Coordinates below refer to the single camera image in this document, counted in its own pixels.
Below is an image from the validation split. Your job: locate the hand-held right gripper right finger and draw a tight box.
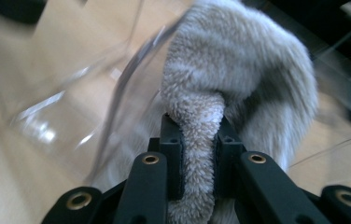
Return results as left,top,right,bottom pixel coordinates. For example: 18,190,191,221
213,115,246,200

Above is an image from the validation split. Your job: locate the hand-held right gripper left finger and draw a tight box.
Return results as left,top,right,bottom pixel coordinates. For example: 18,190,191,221
147,113,186,202

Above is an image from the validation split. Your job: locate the grey striped towel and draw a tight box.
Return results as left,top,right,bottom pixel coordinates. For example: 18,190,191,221
92,0,320,224

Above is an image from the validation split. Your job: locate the clear acrylic divided organizer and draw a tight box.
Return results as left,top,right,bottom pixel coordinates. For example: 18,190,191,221
0,0,196,188

